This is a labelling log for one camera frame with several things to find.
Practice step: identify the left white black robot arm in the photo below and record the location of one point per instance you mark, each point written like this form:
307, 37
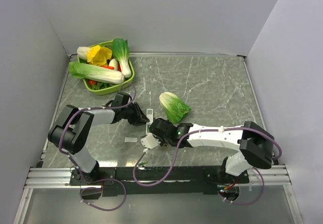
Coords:
70, 130

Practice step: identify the aluminium frame rail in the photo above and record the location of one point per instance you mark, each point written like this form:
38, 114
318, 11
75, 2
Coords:
58, 178

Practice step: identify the yellow leafed cabbage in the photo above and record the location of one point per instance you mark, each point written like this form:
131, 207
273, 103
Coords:
97, 55

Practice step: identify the long white remote control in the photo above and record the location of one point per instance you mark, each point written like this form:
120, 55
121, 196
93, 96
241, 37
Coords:
149, 114

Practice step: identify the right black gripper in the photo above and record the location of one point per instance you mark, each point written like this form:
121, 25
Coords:
161, 141

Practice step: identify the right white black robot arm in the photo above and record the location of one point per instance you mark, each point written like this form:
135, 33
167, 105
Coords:
253, 145

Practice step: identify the green battery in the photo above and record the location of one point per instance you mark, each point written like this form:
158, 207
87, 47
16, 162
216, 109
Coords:
142, 163

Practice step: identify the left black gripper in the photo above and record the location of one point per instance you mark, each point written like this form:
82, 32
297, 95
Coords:
141, 119

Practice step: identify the green plastic basket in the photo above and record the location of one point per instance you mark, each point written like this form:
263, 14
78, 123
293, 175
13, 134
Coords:
100, 88

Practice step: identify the long green white cabbage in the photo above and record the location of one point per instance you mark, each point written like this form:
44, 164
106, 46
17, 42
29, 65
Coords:
96, 73

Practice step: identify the white battery cover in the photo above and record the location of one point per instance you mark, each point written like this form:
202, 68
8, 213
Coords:
130, 140

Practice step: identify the green white bok choy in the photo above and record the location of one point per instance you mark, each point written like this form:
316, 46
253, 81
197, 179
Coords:
121, 53

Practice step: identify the red chili pepper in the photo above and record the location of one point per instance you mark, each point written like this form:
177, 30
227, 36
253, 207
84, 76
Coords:
108, 67

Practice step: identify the white radish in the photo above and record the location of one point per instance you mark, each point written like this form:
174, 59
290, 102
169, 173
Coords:
113, 63

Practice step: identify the green napa cabbage half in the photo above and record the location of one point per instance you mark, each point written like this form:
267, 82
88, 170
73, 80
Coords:
175, 108

